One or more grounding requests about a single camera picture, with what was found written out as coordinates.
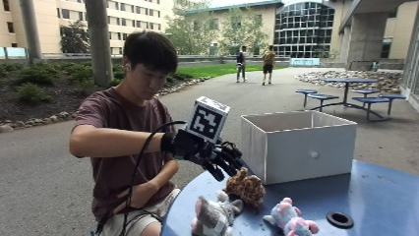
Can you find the thick grey pole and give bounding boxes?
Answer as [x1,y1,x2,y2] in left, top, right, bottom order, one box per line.
[84,0,116,89]

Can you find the the person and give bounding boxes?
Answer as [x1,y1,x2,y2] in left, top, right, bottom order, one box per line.
[68,30,185,236]

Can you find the bed of pale rocks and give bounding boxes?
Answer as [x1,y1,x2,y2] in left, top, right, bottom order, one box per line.
[294,69,403,93]

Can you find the pale blue sign panel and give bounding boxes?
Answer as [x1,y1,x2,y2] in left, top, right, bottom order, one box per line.
[290,57,322,68]

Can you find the brown spotted giraffe soft toy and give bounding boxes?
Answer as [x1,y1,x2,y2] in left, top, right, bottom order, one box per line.
[222,166,268,208]

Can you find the thin grey pole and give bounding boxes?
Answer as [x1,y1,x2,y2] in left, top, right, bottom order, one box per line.
[19,0,44,64]

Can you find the white open box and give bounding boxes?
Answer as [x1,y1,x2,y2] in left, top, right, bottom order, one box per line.
[238,110,359,186]

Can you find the green tree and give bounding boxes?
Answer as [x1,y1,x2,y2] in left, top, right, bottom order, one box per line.
[164,2,220,56]
[218,7,272,56]

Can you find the white cube with black markers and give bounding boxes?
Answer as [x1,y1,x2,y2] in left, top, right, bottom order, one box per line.
[185,95,232,145]

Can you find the blue picnic table with seats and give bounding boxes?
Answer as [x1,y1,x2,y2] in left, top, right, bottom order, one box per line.
[294,77,407,123]

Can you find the black glove cable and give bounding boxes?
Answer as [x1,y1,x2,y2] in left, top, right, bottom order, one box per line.
[93,120,189,236]

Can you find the row of border stones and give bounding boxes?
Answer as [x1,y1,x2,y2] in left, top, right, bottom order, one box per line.
[0,76,212,134]

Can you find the dark small tree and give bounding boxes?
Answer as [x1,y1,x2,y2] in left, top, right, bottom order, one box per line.
[59,20,92,54]

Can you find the black ring in table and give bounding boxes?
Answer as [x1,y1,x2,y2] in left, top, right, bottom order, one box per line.
[325,210,355,230]

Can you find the pink and blue soft toy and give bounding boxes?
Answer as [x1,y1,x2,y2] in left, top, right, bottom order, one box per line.
[262,197,321,236]

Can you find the glass fronted building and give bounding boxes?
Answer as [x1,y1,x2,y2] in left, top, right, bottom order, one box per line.
[273,1,337,60]

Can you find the grey concrete building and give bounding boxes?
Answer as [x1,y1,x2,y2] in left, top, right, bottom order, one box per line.
[330,0,419,71]

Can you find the beige building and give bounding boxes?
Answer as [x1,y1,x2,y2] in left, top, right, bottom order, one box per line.
[0,0,177,56]

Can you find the grey elephant soft toy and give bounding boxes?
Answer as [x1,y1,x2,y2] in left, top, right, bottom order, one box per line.
[191,190,245,236]

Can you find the green shrubs in bed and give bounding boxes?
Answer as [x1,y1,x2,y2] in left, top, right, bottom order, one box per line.
[0,60,128,105]

